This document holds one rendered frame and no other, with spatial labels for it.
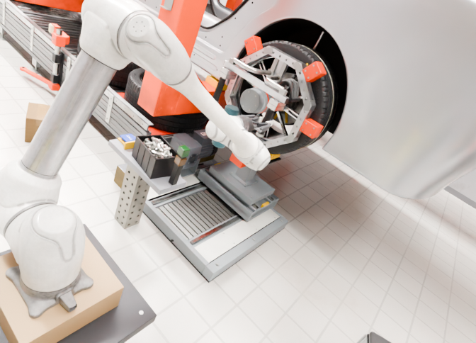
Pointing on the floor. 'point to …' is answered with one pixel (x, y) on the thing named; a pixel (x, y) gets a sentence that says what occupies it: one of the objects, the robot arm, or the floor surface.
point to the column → (131, 199)
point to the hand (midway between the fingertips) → (265, 121)
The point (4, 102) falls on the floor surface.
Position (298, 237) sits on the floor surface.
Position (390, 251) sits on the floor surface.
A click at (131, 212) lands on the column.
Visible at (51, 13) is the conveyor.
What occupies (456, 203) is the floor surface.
